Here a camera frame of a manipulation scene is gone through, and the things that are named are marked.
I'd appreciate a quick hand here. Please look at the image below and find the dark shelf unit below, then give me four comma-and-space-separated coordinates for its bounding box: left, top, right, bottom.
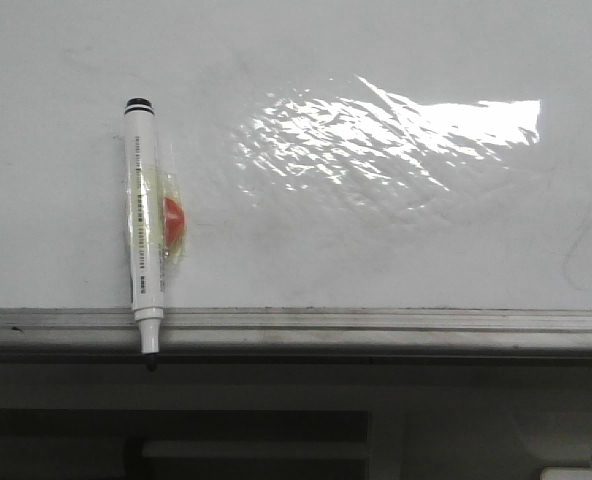
0, 408, 371, 479

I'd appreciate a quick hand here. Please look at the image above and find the red round magnet with tape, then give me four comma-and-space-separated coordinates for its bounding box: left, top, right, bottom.
156, 151, 189, 267

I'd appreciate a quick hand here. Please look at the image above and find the white whiteboard surface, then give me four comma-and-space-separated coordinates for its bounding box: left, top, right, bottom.
0, 1, 592, 310

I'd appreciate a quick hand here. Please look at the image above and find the white whiteboard marker pen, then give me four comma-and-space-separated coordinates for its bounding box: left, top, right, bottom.
124, 97, 165, 372

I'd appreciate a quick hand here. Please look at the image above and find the aluminium whiteboard tray rail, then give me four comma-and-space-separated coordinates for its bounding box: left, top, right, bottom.
0, 307, 592, 361

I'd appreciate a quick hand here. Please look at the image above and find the white box bottom right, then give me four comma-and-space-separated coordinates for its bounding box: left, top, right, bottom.
540, 467, 592, 480

